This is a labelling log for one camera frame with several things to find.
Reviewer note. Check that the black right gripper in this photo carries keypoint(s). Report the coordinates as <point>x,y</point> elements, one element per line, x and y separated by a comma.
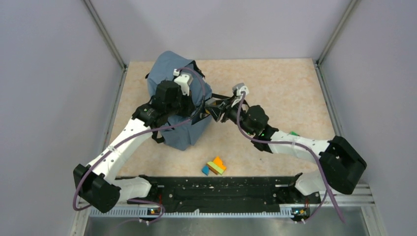
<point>223,106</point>

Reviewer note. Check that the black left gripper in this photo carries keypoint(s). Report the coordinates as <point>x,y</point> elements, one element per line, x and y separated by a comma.
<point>190,107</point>

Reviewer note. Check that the blue student backpack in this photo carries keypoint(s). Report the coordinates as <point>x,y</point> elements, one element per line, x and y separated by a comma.
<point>181,137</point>

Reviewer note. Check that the green cap black marker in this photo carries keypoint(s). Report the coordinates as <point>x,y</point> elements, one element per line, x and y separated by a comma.
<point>294,133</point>

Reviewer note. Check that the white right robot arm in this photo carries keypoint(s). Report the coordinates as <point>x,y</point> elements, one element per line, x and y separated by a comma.
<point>340,166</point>

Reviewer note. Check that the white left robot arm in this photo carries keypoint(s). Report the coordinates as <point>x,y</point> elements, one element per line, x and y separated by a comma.
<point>97,182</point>

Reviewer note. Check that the orange eraser block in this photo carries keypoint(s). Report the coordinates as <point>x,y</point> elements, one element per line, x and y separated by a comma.
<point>219,163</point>

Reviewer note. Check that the green brown eraser block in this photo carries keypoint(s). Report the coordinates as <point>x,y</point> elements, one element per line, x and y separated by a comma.
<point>215,168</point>

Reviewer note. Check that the blue eraser wedge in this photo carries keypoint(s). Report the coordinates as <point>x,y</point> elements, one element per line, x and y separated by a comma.
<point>205,170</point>

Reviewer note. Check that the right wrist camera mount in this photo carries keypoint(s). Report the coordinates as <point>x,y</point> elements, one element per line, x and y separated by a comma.
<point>238,91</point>

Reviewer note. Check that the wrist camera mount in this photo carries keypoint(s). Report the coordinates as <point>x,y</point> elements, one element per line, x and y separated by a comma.
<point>184,78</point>
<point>238,91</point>

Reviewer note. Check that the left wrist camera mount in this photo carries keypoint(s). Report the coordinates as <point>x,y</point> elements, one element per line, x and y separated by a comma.
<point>184,78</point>

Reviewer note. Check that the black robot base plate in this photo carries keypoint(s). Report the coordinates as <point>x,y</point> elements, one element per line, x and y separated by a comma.
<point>226,194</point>

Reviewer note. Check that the aluminium frame rail right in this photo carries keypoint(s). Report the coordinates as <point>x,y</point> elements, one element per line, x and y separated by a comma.
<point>353,4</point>

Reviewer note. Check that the aluminium frame rail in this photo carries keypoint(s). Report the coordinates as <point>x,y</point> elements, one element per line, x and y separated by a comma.
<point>104,33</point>
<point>353,4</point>

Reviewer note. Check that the aluminium frame rail left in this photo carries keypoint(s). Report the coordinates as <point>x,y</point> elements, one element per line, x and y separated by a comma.
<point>104,33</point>

